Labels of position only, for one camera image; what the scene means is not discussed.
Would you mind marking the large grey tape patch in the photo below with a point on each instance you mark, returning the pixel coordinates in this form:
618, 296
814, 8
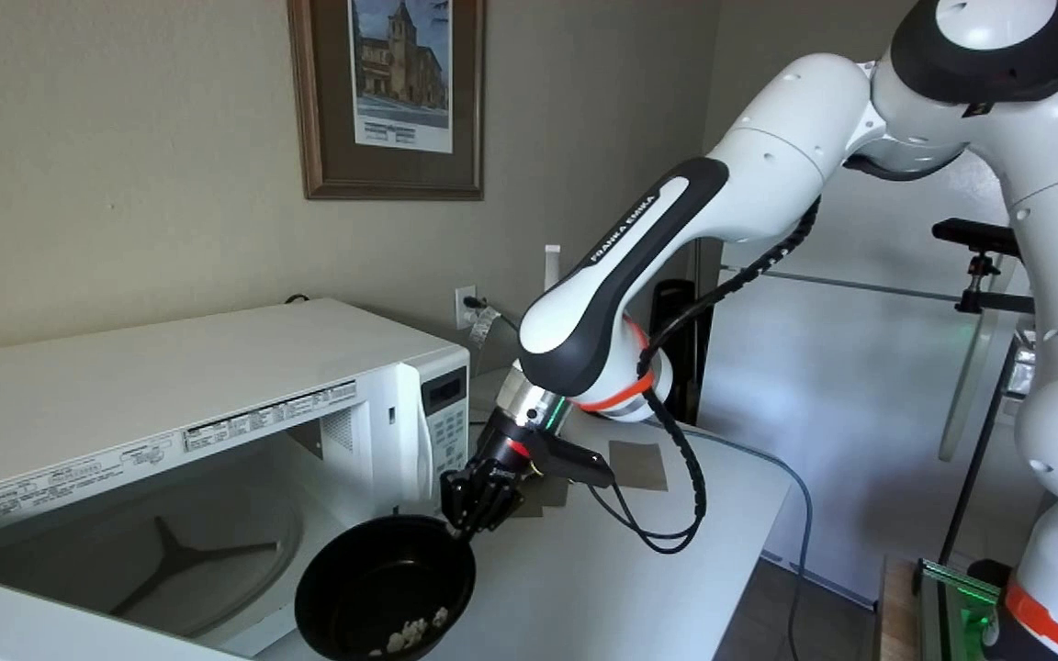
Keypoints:
641, 465

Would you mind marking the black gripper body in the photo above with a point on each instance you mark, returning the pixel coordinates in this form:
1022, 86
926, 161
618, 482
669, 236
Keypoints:
503, 449

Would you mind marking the wooden framed picture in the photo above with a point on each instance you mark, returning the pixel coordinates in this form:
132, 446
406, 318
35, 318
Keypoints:
330, 95

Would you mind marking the white microwave door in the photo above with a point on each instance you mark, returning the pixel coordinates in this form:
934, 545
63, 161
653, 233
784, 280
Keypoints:
16, 624

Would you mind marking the small grey tape patch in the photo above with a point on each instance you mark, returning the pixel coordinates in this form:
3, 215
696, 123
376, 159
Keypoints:
550, 495

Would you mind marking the black frying pan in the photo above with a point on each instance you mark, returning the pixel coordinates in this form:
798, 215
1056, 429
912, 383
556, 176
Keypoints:
368, 575

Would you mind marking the glass turntable plate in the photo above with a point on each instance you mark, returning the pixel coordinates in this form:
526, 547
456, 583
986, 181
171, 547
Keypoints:
38, 564

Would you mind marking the white microwave oven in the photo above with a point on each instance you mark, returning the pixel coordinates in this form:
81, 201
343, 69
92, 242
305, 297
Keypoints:
128, 391

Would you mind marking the white wall outlet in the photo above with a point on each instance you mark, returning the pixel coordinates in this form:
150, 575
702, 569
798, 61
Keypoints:
465, 304

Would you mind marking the black tripod stand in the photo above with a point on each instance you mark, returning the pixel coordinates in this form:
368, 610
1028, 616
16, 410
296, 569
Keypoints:
974, 233

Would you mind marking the green clamp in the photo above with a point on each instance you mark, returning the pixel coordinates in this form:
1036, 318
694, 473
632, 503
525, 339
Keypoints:
956, 601

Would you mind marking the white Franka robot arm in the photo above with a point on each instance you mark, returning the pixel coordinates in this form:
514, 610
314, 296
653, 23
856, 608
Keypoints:
698, 205

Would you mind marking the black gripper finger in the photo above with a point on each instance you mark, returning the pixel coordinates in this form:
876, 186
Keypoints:
496, 508
456, 499

